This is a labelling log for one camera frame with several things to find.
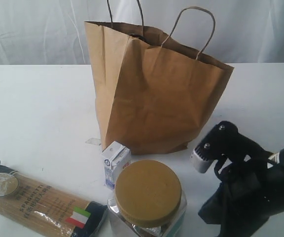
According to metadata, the spaghetti packet with Italian flag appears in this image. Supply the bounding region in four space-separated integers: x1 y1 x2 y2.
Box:
0 163 107 237

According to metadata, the clear jar with yellow lid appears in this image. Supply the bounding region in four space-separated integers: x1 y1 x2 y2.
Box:
107 160 187 237

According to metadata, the clear tape piece on table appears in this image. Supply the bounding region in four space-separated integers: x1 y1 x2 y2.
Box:
85 138 101 146

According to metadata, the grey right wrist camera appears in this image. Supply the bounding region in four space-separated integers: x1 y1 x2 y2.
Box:
190 120 272 173

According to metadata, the small white blue milk carton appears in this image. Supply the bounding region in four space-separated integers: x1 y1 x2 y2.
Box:
101 141 131 190

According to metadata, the white backdrop curtain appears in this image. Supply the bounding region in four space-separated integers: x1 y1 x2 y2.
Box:
0 0 284 65

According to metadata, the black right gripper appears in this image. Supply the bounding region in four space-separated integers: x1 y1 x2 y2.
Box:
198 159 284 237

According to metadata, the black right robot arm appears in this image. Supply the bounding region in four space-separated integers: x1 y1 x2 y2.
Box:
198 149 284 237

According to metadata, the brown paper bag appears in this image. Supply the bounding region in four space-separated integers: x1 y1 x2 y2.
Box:
84 0 234 156

